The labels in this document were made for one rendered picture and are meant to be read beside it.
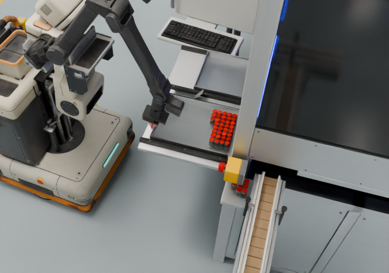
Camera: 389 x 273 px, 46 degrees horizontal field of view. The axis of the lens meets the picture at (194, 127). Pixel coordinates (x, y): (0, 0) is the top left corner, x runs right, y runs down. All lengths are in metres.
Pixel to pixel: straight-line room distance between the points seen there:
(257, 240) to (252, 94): 0.54
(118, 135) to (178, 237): 0.70
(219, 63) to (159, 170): 0.94
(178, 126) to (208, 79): 0.33
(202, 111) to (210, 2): 0.74
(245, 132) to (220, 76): 0.64
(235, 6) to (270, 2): 1.28
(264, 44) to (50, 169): 1.67
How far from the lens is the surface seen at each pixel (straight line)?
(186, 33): 2.58
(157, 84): 1.73
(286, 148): 1.71
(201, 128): 2.03
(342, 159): 1.72
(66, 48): 1.82
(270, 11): 1.31
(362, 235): 2.15
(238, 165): 1.75
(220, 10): 2.61
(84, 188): 2.61
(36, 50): 1.93
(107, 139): 2.78
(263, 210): 1.78
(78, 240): 2.77
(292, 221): 2.13
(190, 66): 2.30
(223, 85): 2.22
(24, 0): 4.38
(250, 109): 1.58
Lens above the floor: 2.46
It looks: 51 degrees down
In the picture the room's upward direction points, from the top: 4 degrees clockwise
